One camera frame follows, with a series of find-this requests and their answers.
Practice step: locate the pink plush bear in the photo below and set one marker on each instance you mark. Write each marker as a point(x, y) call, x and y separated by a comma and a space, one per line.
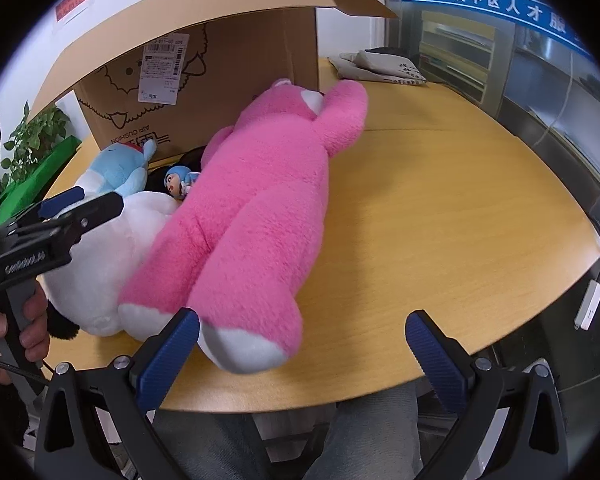
point(250, 200)

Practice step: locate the beige printed cloth pouch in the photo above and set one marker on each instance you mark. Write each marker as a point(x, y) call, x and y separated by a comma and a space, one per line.
point(395, 67)

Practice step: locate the white plush toy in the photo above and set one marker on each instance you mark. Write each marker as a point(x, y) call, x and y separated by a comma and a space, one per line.
point(125, 260)

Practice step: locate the blue banner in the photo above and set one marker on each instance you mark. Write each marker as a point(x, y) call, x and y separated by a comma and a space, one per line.
point(505, 7)

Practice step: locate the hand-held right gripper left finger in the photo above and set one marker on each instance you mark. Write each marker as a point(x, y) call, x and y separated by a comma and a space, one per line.
point(172, 347)

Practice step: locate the green leafy plant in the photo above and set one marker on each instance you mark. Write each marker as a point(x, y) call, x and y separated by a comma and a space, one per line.
point(35, 135)

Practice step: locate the light blue plush toy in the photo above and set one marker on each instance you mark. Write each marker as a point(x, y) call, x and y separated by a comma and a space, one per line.
point(120, 170)

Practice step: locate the wooden desktop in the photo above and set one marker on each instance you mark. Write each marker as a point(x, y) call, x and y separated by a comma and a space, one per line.
point(430, 210)

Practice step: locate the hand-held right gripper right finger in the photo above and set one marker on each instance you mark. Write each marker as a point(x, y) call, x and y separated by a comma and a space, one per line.
point(434, 357)

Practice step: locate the white power adapter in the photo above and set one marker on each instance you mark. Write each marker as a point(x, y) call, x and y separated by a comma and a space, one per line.
point(590, 305)

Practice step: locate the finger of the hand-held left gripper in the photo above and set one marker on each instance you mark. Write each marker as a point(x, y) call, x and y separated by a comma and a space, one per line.
point(100, 210)
point(60, 204)

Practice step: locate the blue hooded cartoon figurine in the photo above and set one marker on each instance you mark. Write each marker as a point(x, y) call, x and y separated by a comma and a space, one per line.
point(176, 180)

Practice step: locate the plain beige cloth pouch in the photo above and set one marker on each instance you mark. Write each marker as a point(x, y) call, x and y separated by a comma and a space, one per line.
point(342, 65)

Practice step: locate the person's left hand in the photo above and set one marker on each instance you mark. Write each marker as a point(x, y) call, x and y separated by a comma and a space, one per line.
point(32, 335)

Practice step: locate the person's grey jeans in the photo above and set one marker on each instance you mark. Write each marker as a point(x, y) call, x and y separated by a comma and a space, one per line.
point(365, 430)

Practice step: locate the brown cardboard box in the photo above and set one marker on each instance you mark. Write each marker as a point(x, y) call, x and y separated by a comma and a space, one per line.
point(260, 45)

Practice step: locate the red wall sign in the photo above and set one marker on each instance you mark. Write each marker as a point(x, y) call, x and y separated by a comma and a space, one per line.
point(72, 5)

